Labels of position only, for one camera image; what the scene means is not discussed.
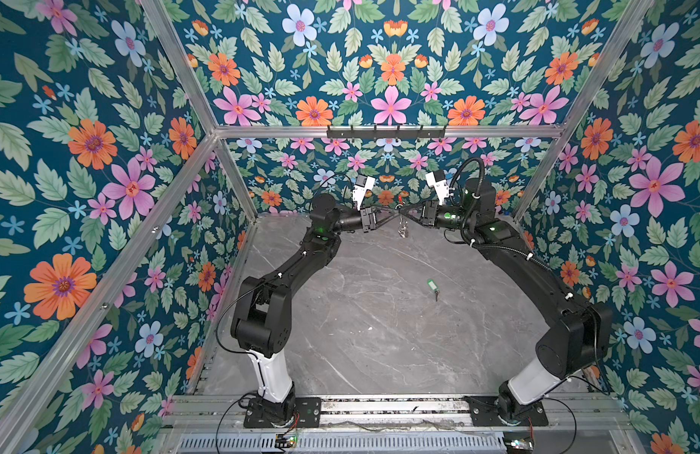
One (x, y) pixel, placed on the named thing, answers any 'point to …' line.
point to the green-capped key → (432, 286)
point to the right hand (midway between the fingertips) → (411, 205)
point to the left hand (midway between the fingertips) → (397, 215)
